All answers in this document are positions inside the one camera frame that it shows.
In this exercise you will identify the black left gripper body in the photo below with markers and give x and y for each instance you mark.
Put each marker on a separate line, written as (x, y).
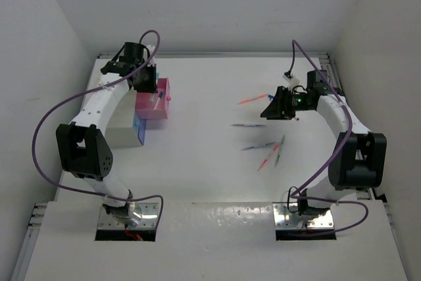
(145, 82)

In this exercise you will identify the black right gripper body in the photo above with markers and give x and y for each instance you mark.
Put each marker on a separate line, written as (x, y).
(296, 102)

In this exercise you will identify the light blue capped marker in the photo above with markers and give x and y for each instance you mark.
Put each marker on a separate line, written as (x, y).
(154, 101)

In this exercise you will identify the pink drawer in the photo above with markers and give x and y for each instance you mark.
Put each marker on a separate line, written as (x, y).
(144, 102)

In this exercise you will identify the blue transparent drawer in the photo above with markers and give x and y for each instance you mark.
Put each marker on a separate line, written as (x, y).
(139, 126)

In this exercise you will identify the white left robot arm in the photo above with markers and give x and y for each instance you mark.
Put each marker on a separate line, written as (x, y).
(83, 149)

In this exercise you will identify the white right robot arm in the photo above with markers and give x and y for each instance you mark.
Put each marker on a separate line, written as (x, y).
(309, 204)

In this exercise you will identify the teal capped marker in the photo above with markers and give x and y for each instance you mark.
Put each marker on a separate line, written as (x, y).
(159, 98)

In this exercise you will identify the green gel pen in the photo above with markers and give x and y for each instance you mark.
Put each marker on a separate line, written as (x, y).
(279, 151)

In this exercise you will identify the dark blue gel pen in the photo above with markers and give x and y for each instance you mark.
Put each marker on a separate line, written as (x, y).
(248, 125)

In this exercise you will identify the orange gel pen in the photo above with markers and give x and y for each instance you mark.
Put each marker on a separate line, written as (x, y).
(262, 96)

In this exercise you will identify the pink gel pen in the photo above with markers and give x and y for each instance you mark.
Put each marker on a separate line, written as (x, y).
(268, 157)

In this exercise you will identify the white drawer cabinet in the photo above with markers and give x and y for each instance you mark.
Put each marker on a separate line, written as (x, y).
(119, 132)

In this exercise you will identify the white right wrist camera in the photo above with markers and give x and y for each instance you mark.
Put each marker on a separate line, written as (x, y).
(291, 79)

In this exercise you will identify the aluminium frame rail right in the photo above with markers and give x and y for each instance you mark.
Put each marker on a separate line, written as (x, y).
(352, 165)

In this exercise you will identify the aluminium frame rail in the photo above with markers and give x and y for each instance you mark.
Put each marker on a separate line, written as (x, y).
(352, 165)
(29, 242)
(317, 55)

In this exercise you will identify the aluminium frame rail back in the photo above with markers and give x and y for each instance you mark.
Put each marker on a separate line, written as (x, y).
(317, 55)

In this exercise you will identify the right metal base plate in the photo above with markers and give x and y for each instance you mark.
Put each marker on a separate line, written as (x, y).
(287, 218)

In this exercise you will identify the metal base plate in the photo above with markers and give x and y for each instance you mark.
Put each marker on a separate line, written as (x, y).
(134, 216)
(287, 218)

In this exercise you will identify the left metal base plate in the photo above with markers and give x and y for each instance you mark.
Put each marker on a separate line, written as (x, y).
(134, 216)

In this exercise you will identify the aluminium frame rail left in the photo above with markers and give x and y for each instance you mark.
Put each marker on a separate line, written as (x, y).
(29, 242)

